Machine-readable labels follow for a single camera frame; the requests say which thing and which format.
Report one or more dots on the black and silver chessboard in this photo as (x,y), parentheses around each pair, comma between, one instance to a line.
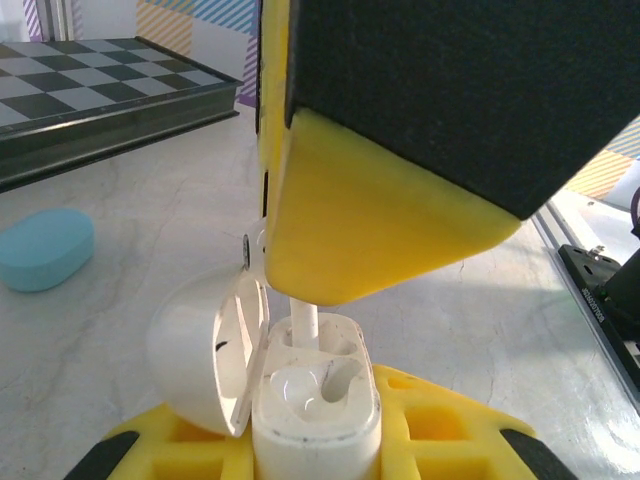
(100,100)

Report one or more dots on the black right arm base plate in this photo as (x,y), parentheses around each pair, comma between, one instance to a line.
(580,260)

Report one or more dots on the aluminium frame post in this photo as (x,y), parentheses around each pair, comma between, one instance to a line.
(57,20)

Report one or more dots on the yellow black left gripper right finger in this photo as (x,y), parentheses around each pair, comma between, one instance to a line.
(450,440)

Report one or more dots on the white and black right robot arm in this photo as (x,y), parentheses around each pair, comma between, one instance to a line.
(627,285)

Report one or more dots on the white earbud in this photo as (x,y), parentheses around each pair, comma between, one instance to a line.
(306,325)

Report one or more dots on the blue earbud charging case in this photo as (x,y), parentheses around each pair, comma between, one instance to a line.
(45,250)

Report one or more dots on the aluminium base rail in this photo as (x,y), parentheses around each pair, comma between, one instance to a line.
(575,220)

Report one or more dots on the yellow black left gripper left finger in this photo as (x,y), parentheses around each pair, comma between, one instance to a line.
(190,455)

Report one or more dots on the white earbud charging case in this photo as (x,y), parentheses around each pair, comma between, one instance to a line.
(310,440)

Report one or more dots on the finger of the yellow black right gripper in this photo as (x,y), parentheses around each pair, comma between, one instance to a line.
(272,75)
(400,100)

